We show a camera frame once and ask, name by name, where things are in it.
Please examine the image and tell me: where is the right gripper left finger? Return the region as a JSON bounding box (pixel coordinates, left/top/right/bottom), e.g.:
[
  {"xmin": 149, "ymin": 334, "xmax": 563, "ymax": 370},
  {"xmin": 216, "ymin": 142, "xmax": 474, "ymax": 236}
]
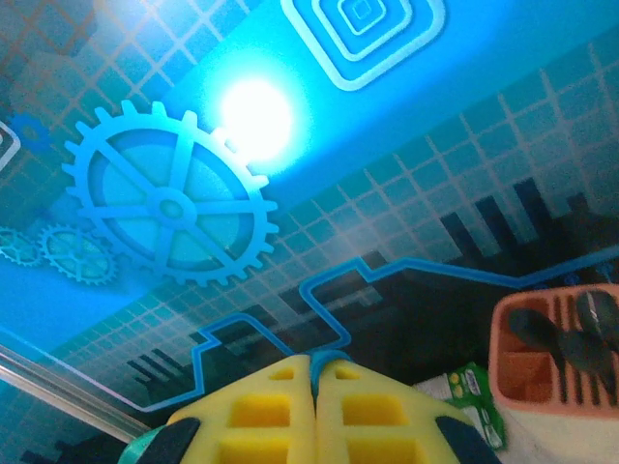
[{"xmin": 118, "ymin": 354, "xmax": 319, "ymax": 464}]

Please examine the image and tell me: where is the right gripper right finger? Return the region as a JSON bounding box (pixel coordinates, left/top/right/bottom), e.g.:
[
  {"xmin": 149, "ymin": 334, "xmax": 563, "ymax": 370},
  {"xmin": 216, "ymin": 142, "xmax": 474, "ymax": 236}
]
[{"xmin": 315, "ymin": 360, "xmax": 504, "ymax": 464}]

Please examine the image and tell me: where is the blue t-shirt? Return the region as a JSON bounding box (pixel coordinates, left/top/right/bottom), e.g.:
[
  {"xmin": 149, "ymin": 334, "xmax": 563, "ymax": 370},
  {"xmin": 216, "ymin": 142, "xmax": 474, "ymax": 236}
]
[{"xmin": 309, "ymin": 351, "xmax": 349, "ymax": 388}]

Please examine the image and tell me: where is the green wipes packet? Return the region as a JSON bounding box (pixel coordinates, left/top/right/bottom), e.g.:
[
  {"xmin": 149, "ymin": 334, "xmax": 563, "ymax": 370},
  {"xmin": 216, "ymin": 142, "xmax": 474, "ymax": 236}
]
[{"xmin": 413, "ymin": 362, "xmax": 507, "ymax": 453}]

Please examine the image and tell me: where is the beige knife block orange top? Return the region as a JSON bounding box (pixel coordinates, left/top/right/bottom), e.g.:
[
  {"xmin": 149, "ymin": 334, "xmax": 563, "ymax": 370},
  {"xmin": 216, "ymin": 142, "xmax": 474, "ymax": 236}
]
[{"xmin": 487, "ymin": 284, "xmax": 619, "ymax": 464}]

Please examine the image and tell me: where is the black-handled knife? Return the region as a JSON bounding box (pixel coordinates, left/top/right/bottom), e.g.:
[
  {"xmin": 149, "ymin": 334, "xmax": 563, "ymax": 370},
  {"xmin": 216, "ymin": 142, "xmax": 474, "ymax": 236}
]
[
  {"xmin": 510, "ymin": 307, "xmax": 570, "ymax": 402},
  {"xmin": 577, "ymin": 289, "xmax": 619, "ymax": 339},
  {"xmin": 560, "ymin": 333, "xmax": 613, "ymax": 405}
]

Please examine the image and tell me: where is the aluminium corner post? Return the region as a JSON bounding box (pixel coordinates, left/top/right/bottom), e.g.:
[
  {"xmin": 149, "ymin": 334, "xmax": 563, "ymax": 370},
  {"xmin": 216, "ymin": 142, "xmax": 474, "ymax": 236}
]
[{"xmin": 0, "ymin": 347, "xmax": 149, "ymax": 436}]

